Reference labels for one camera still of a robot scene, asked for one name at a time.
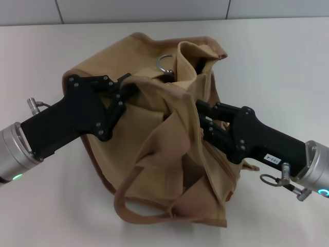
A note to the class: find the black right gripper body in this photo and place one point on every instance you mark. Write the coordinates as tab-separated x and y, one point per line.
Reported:
270	144

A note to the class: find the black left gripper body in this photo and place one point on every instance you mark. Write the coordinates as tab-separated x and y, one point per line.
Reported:
77	110

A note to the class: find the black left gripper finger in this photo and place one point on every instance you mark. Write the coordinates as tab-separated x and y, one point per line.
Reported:
119	104
118	81

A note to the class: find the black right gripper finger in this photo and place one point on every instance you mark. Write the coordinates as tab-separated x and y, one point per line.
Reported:
221	112
218	133

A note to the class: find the khaki canvas food bag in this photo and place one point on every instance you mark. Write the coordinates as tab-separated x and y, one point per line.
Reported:
164	159

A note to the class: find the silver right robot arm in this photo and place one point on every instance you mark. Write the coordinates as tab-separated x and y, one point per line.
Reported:
317	164

